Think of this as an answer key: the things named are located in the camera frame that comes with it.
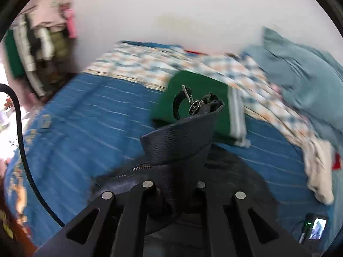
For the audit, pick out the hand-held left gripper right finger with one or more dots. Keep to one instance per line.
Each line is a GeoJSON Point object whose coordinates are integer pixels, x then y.
{"type": "Point", "coordinates": [214, 208]}

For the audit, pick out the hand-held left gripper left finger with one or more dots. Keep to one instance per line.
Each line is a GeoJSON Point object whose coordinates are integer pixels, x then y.
{"type": "Point", "coordinates": [134, 203]}

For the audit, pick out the black leather bag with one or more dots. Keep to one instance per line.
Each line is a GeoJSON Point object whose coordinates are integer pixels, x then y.
{"type": "Point", "coordinates": [182, 144]}

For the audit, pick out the rack of hanging clothes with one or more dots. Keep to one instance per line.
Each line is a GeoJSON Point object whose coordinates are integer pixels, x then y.
{"type": "Point", "coordinates": [40, 48]}

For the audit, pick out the blue striped bed sheet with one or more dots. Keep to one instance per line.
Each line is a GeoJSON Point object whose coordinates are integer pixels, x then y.
{"type": "Point", "coordinates": [93, 117]}

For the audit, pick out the small black screen device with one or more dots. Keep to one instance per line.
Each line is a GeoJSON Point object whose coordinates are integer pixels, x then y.
{"type": "Point", "coordinates": [316, 229]}

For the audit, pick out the cream fleece cloth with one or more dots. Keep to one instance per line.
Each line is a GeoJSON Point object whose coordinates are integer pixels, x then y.
{"type": "Point", "coordinates": [320, 166]}

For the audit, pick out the small grey object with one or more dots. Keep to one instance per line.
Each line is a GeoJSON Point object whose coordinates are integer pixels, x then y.
{"type": "Point", "coordinates": [45, 121]}

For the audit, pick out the reddish brown cloth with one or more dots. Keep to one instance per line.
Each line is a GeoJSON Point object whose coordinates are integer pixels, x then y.
{"type": "Point", "coordinates": [10, 219]}

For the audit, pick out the green garment with white stripes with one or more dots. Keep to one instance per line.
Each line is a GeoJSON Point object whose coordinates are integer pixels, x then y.
{"type": "Point", "coordinates": [199, 84]}

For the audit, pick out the red cloth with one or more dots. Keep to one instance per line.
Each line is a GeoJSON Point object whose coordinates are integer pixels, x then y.
{"type": "Point", "coordinates": [338, 162]}

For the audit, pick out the checkered blanket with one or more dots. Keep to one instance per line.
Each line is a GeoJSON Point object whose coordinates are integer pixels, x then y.
{"type": "Point", "coordinates": [139, 61]}

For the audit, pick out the teal pillow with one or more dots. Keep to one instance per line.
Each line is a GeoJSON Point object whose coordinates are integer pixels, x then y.
{"type": "Point", "coordinates": [294, 72]}

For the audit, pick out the pink hanging garment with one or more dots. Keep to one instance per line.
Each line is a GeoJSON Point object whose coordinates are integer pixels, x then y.
{"type": "Point", "coordinates": [71, 25]}

